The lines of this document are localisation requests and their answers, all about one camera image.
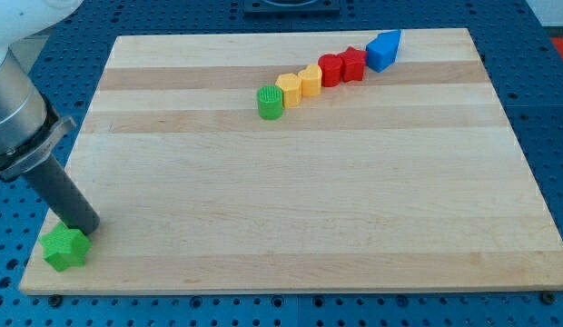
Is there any green star block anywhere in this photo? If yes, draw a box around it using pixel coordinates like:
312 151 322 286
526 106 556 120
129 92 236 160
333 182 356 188
39 223 92 272

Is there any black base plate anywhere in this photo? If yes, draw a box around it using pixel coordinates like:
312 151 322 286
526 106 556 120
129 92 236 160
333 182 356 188
242 0 341 15

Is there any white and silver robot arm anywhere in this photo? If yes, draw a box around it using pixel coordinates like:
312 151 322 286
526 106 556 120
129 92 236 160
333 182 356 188
0 0 100 235

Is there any green cylinder block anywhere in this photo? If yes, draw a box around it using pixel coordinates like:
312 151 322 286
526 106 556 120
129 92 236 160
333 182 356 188
256 85 283 120

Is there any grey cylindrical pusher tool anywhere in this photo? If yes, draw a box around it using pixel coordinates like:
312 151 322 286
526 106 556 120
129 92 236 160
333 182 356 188
23 154 100 235

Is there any blue pentagon block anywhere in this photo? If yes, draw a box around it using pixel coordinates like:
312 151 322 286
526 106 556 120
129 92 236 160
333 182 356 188
366 30 402 73

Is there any wooden board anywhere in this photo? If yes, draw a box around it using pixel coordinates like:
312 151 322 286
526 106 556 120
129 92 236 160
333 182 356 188
20 28 563 295

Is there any yellow hexagon block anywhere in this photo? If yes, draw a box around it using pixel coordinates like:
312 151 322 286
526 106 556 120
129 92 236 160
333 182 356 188
275 73 301 108

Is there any yellow heart block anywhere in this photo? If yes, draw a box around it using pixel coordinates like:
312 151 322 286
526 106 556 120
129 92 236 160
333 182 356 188
298 64 322 97

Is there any red star block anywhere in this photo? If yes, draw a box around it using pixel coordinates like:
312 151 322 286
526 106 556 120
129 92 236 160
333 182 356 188
338 46 367 82

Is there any red rounded block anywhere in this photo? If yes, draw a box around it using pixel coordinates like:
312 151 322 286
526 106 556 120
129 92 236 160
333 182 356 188
318 54 343 87

